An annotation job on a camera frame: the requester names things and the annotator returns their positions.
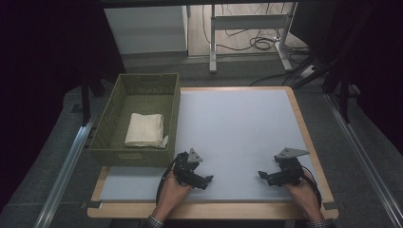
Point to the cream egg-print cloth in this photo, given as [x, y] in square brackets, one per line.
[144, 129]

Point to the green woven basket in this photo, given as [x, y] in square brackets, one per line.
[109, 152]

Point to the grey table mat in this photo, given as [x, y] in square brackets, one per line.
[237, 126]

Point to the white cabinet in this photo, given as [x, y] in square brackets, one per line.
[145, 30]

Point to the person's left hand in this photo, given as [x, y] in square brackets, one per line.
[172, 196]

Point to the aluminium floor rail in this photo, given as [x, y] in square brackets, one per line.
[364, 158]
[63, 177]

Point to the white metal desk frame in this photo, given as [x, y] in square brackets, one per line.
[247, 22]

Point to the dark curtain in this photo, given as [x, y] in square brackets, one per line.
[41, 79]
[377, 63]

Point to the white power strip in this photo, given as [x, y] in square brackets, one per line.
[308, 72]

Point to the black stand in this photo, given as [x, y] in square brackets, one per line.
[343, 98]
[85, 104]

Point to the person's right hand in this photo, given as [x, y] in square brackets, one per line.
[307, 198]

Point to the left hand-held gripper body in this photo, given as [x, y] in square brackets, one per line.
[185, 171]

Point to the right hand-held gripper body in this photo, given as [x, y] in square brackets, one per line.
[290, 172]

